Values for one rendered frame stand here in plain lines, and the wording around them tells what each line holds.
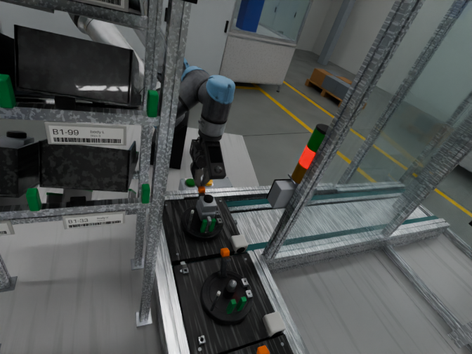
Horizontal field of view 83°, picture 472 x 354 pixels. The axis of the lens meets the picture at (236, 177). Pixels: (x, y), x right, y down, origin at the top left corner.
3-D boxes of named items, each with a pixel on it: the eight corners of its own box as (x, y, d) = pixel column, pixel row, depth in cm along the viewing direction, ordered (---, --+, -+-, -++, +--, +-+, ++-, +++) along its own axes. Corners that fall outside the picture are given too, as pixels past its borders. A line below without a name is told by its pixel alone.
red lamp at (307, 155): (295, 158, 69) (303, 142, 67) (310, 158, 72) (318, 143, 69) (305, 171, 66) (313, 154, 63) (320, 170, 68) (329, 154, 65)
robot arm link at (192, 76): (166, 81, 77) (182, 98, 71) (196, 57, 78) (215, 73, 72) (178, 100, 84) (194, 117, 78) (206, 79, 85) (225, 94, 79)
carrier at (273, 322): (172, 270, 76) (178, 242, 68) (246, 256, 86) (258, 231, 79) (192, 366, 59) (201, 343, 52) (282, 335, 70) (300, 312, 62)
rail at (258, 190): (140, 211, 100) (142, 190, 94) (322, 197, 139) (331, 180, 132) (142, 223, 97) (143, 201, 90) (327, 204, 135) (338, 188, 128)
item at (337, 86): (304, 84, 628) (312, 67, 604) (326, 86, 670) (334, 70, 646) (341, 109, 555) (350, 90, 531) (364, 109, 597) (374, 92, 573)
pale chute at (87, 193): (89, 204, 81) (90, 189, 82) (135, 206, 85) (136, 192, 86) (60, 206, 55) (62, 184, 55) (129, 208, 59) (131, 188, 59)
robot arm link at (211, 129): (230, 125, 75) (202, 123, 71) (226, 139, 78) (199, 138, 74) (222, 112, 80) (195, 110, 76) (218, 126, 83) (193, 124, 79)
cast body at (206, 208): (195, 206, 87) (199, 190, 83) (208, 205, 89) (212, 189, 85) (201, 226, 81) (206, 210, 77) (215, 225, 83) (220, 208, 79)
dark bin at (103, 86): (78, 95, 59) (79, 60, 57) (140, 105, 63) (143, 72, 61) (15, 90, 33) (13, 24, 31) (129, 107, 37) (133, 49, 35)
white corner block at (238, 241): (227, 243, 88) (230, 235, 86) (240, 241, 90) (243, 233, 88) (232, 255, 85) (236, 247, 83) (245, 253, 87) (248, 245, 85)
